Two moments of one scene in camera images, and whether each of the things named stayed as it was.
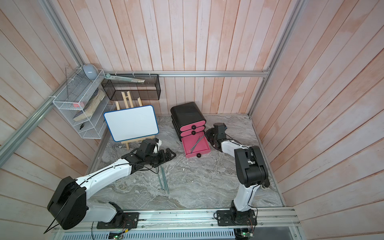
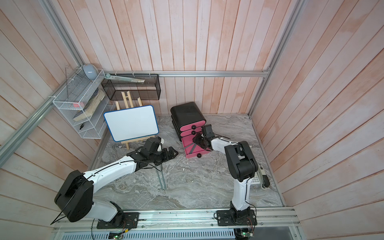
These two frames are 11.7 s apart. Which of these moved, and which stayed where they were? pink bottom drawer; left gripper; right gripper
Moved: right gripper
Stayed: pink bottom drawer; left gripper
